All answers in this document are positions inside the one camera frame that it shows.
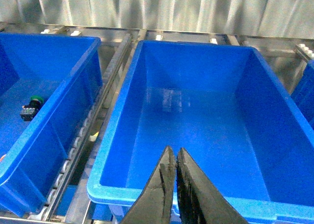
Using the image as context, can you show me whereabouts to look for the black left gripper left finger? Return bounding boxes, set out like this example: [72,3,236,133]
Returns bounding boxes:
[121,146,176,224]

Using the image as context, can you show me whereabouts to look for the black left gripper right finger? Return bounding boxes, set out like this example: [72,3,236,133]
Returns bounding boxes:
[177,148,248,224]

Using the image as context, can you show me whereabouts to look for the roller conveyor track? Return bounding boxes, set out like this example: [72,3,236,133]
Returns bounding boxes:
[26,32,134,221]

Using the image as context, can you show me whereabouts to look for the large blue middle bin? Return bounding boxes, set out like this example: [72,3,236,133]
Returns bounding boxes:
[87,41,314,224]

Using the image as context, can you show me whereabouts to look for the large blue target bin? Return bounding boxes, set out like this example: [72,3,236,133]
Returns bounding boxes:
[291,60,314,128]

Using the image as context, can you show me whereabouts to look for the green button middle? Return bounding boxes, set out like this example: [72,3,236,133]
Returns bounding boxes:
[20,95,44,122]

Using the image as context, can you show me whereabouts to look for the large blue source bin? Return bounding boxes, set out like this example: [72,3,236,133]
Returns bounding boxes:
[0,33,103,216]

